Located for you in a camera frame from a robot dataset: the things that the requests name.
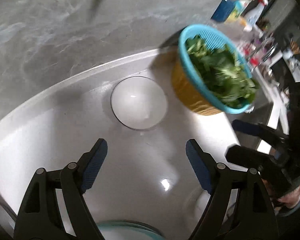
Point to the person's right hand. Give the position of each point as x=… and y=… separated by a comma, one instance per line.
x=291, y=199

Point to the blue packet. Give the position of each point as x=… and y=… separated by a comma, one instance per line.
x=223, y=11

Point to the teal strainer basket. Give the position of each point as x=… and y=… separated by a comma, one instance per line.
x=213, y=39

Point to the white bowl with dark rim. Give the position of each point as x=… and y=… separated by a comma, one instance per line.
x=139, y=102

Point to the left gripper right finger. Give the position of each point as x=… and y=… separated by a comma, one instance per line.
x=239, y=206

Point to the green leafy vegetables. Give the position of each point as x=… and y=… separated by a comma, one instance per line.
x=221, y=72

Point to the yellow basin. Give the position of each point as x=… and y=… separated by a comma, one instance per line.
x=188, y=95

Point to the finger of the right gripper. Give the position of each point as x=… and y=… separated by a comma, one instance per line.
x=249, y=158
x=258, y=130

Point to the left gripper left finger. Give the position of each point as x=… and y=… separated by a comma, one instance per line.
x=39, y=216

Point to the teal floral rimmed plate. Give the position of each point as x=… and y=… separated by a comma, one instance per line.
x=128, y=229

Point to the chrome sink faucet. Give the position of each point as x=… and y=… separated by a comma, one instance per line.
x=263, y=51

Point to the white spray bottle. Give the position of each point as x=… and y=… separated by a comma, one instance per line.
x=252, y=16

